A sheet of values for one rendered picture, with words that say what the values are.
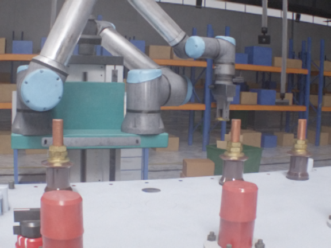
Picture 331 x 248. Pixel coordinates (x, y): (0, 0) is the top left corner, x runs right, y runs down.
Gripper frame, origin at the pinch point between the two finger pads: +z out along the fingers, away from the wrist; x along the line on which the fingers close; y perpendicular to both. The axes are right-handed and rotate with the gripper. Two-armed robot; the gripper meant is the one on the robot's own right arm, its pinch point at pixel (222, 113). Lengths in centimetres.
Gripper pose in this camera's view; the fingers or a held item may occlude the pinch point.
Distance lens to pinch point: 183.2
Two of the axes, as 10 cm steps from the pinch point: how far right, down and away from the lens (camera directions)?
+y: -9.4, 0.0, -3.4
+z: -0.4, 9.9, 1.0
